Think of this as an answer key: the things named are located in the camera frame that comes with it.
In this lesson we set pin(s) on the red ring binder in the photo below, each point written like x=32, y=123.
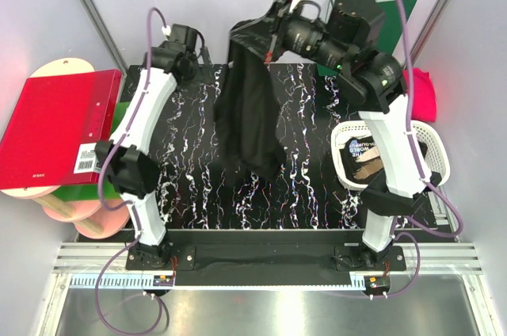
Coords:
x=52, y=133

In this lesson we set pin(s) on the black printed t-shirt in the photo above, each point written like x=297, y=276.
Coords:
x=247, y=110
x=361, y=160

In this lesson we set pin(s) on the black marble pattern mat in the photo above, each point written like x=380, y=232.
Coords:
x=194, y=190

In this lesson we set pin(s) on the black printed t-shirt in basket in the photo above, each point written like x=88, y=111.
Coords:
x=361, y=160

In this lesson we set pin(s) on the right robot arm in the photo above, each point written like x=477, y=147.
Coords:
x=371, y=80

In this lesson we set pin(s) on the pink folded t-shirt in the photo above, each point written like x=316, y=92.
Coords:
x=424, y=106

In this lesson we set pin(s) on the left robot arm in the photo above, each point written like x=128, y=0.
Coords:
x=129, y=176

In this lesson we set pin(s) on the green lever arch binder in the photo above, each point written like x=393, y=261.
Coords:
x=392, y=29

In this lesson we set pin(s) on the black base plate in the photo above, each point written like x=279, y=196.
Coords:
x=266, y=259

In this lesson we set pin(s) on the aluminium rail frame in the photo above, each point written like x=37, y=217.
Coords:
x=103, y=265

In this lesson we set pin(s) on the white plastic basket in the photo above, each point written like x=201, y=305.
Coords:
x=436, y=157

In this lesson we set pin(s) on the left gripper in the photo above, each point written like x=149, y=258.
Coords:
x=184, y=35

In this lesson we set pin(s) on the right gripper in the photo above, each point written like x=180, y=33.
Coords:
x=273, y=24

